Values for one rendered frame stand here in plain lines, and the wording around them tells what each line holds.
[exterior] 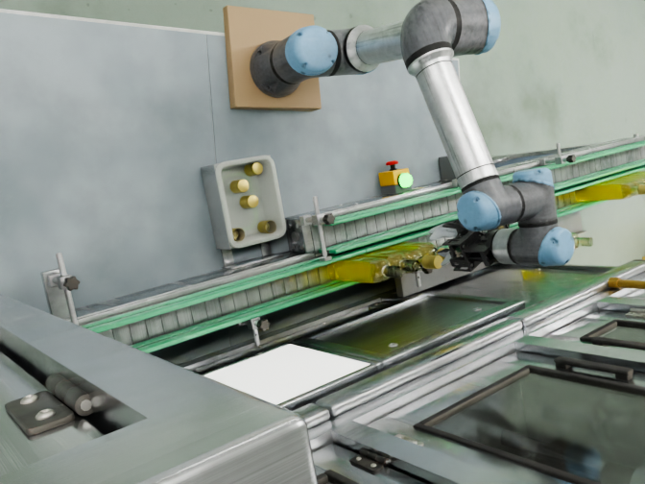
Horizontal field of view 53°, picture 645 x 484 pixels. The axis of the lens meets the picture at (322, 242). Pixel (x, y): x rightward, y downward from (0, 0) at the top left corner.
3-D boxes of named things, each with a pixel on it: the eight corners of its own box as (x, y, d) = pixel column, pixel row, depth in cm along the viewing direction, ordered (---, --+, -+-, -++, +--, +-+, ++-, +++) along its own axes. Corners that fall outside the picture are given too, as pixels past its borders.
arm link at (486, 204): (400, -17, 123) (497, 222, 114) (443, -16, 128) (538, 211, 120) (370, 20, 133) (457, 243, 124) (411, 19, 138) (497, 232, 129)
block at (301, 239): (290, 254, 179) (304, 254, 173) (283, 220, 178) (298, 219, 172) (300, 251, 181) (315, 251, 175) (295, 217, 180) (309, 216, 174)
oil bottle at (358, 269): (328, 279, 179) (379, 284, 161) (325, 259, 178) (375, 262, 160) (345, 275, 182) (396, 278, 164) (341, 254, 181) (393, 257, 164)
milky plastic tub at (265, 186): (216, 250, 173) (231, 250, 165) (200, 166, 170) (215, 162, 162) (272, 235, 182) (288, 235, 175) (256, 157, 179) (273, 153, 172)
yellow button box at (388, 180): (380, 194, 206) (395, 193, 200) (376, 171, 205) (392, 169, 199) (396, 190, 210) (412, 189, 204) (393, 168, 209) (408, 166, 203)
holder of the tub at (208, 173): (220, 268, 174) (234, 270, 167) (200, 166, 170) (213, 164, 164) (274, 254, 183) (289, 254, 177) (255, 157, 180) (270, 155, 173)
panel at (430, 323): (125, 416, 136) (193, 461, 108) (122, 401, 135) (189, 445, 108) (427, 300, 187) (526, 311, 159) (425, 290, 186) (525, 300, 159)
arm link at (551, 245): (575, 220, 127) (580, 262, 128) (528, 221, 136) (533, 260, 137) (551, 228, 123) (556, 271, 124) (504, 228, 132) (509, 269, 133)
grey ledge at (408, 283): (382, 295, 203) (408, 298, 193) (378, 268, 201) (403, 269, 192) (561, 231, 257) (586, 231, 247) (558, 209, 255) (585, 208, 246)
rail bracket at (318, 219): (305, 260, 173) (333, 262, 163) (295, 199, 171) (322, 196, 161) (315, 258, 175) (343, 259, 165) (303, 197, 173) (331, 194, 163)
